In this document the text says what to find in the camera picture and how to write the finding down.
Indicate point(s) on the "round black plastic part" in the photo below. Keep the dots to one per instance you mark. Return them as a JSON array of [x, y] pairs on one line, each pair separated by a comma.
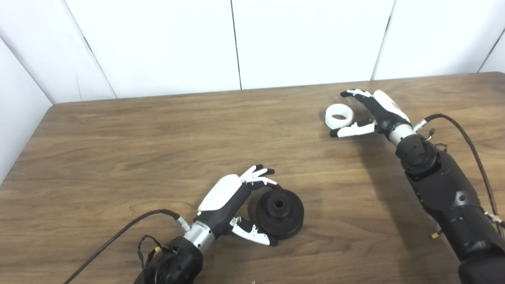
[[290, 221]]

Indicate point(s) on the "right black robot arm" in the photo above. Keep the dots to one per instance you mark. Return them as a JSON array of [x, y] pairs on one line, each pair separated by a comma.
[[453, 197]]

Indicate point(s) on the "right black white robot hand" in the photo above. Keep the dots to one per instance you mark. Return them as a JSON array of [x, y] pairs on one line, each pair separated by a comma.
[[384, 112]]

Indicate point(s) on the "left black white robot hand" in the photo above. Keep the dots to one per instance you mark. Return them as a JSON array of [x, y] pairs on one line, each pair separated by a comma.
[[221, 197]]

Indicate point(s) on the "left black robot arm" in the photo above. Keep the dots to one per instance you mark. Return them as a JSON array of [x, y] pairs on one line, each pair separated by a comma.
[[177, 264]]

